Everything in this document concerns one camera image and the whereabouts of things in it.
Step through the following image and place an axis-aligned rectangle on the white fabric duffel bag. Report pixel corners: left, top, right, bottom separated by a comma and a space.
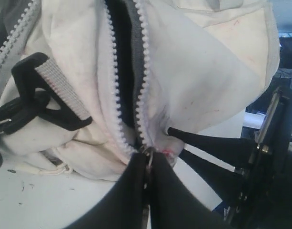
0, 0, 280, 181

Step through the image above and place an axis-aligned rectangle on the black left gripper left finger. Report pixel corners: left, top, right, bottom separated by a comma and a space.
67, 153, 148, 229

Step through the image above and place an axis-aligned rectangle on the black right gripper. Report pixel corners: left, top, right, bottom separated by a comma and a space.
168, 87, 292, 229

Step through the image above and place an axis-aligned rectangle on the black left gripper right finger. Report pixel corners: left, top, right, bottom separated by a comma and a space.
148, 153, 231, 229

